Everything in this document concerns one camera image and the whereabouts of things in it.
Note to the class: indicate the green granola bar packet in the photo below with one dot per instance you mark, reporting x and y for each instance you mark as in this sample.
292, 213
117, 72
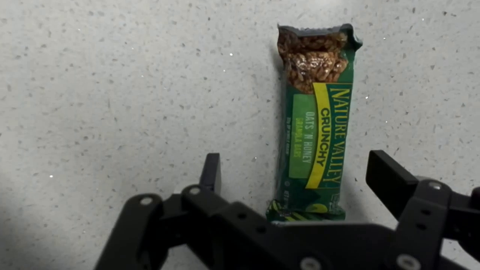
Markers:
318, 83

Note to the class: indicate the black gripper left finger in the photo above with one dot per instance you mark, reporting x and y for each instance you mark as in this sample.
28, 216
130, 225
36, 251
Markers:
148, 227

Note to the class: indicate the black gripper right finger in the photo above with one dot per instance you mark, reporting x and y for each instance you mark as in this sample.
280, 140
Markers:
427, 212

